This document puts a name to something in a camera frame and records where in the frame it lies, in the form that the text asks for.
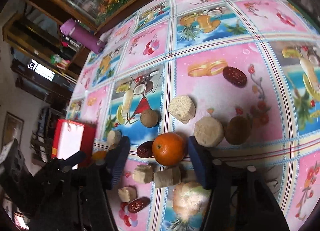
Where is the dark red jujube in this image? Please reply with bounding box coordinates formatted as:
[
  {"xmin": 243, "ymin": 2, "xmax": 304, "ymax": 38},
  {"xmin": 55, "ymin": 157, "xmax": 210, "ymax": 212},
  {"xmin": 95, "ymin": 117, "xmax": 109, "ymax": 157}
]
[{"xmin": 137, "ymin": 141, "xmax": 153, "ymax": 158}]

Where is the round beige sugarcane chunk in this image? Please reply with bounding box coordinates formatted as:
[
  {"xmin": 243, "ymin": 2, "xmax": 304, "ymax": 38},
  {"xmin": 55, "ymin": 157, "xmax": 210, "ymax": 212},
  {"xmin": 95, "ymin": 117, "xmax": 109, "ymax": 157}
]
[{"xmin": 194, "ymin": 117, "xmax": 225, "ymax": 148}]

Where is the small beige sugarcane piece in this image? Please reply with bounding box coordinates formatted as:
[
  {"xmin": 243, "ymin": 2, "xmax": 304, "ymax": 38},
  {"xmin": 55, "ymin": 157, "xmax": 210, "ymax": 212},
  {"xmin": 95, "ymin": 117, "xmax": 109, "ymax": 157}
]
[{"xmin": 132, "ymin": 164, "xmax": 153, "ymax": 184}]

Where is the orange mandarin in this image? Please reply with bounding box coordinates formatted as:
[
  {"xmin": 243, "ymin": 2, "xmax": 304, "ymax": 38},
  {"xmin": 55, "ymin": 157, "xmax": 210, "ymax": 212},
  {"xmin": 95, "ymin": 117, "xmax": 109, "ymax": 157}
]
[
  {"xmin": 92, "ymin": 150, "xmax": 107, "ymax": 163},
  {"xmin": 152, "ymin": 132, "xmax": 187, "ymax": 167}
]

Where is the small beige cube piece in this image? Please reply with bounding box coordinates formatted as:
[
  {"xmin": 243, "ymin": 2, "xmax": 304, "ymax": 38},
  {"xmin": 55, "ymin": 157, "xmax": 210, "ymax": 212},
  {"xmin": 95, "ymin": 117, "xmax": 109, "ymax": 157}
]
[{"xmin": 118, "ymin": 186, "xmax": 137, "ymax": 203}]

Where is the beige sugarcane cylinder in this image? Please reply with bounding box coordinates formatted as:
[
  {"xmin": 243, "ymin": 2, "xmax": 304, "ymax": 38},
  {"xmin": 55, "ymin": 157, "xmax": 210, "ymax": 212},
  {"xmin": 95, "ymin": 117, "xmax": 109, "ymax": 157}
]
[{"xmin": 153, "ymin": 167, "xmax": 181, "ymax": 188}]

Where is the brown kiwi-like round fruit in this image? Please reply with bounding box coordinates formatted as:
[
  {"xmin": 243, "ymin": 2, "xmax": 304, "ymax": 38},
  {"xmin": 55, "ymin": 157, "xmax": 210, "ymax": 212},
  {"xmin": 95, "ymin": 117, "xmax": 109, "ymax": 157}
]
[{"xmin": 225, "ymin": 116, "xmax": 251, "ymax": 145}]

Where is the brown longan fruit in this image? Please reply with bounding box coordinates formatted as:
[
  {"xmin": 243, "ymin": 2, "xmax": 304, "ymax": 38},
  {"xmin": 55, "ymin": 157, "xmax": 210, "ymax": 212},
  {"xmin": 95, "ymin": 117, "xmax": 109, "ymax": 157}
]
[{"xmin": 140, "ymin": 109, "xmax": 159, "ymax": 128}]

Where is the large beige sugarcane chunk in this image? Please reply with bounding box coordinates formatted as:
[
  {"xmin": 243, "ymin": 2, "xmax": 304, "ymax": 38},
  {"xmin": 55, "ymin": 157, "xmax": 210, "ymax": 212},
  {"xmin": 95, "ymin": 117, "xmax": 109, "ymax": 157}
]
[{"xmin": 169, "ymin": 95, "xmax": 196, "ymax": 124}]

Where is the red jujube date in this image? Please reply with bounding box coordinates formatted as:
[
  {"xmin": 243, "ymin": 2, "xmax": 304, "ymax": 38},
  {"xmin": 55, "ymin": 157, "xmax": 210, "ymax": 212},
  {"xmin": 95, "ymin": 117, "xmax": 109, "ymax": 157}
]
[{"xmin": 222, "ymin": 66, "xmax": 247, "ymax": 88}]

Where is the red white tray box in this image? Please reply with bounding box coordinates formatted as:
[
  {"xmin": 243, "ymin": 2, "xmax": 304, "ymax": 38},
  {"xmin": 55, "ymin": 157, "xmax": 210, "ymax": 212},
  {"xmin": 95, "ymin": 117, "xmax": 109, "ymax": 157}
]
[{"xmin": 51, "ymin": 119, "xmax": 97, "ymax": 169}]

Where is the floral fruit tablecloth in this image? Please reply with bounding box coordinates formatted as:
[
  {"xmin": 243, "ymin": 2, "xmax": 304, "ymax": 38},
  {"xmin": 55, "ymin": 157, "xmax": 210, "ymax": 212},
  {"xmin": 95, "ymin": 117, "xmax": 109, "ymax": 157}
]
[{"xmin": 66, "ymin": 0, "xmax": 319, "ymax": 230}]

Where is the purple thermos bottle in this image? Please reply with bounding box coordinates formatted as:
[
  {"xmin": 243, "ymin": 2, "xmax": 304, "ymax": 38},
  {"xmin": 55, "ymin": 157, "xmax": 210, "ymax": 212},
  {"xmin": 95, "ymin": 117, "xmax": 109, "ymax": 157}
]
[{"xmin": 60, "ymin": 18, "xmax": 105, "ymax": 54}]

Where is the framed wall painting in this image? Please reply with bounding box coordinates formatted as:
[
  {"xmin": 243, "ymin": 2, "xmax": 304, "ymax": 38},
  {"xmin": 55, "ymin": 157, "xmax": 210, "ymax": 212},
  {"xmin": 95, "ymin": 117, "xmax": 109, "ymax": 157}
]
[{"xmin": 2, "ymin": 112, "xmax": 24, "ymax": 147}]

